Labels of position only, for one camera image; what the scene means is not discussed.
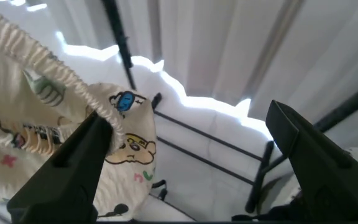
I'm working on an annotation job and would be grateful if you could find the white curtain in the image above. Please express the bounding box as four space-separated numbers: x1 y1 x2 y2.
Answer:
23 0 358 150

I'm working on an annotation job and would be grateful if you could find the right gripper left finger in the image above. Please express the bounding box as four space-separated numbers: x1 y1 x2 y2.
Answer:
6 110 114 223

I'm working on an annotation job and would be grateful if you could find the black clothes rack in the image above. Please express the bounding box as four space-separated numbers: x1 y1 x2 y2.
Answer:
100 0 358 215

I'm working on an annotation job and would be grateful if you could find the cream printed garment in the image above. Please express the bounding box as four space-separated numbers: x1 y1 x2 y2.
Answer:
0 6 157 222

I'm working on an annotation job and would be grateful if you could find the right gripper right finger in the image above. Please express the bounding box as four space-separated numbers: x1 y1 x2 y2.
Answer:
265 99 358 222

